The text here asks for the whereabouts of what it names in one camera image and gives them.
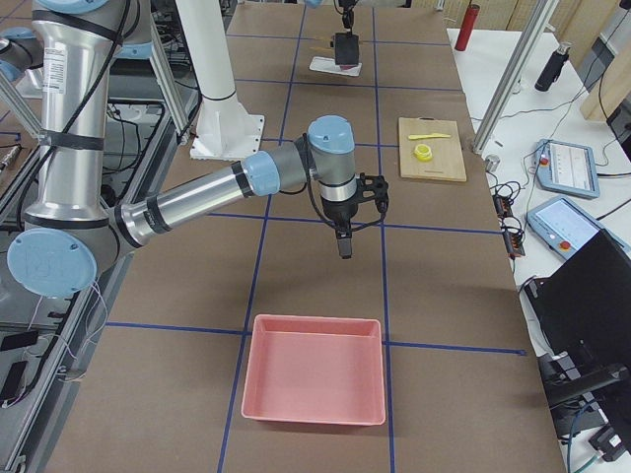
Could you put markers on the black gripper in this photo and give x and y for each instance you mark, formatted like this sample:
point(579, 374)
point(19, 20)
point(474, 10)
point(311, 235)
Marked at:
point(348, 48)
point(339, 211)

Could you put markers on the grey wiping cloth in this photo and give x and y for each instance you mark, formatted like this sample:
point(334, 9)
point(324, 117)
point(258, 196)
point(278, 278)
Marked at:
point(346, 49)

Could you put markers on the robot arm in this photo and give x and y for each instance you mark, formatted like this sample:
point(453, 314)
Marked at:
point(68, 238)

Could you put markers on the black water bottle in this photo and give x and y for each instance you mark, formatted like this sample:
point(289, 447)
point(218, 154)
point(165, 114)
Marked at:
point(553, 67)

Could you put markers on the white rectangular tray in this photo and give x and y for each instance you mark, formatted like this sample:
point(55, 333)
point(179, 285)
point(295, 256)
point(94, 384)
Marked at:
point(328, 66)

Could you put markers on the yellow lemon slices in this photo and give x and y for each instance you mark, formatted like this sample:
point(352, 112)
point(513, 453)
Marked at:
point(423, 153)

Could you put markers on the red cylinder bottle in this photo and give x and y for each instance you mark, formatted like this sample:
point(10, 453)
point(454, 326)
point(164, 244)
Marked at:
point(467, 26)

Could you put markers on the bamboo cutting board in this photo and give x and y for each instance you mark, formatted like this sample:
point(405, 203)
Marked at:
point(447, 163)

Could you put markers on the pink plastic bin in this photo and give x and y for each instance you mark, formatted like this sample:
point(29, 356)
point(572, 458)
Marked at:
point(316, 370)

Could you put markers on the yellow plastic knife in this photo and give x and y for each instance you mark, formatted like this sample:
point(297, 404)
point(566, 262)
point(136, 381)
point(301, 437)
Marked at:
point(428, 136)

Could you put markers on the blue teach pendant near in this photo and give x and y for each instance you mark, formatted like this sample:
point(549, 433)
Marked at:
point(562, 225)

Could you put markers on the blue teach pendant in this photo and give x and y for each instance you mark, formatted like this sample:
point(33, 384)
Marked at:
point(566, 168)
point(562, 225)

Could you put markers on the blue teach pendant far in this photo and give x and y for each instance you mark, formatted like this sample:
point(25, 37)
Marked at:
point(566, 168)

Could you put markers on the black monitor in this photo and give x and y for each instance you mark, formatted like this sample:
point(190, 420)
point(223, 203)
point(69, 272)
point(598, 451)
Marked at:
point(583, 308)

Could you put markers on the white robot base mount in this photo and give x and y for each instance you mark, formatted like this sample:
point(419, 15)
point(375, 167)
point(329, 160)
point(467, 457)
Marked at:
point(224, 128)

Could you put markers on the aluminium frame post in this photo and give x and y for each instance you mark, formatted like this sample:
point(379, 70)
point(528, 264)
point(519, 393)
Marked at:
point(535, 26)

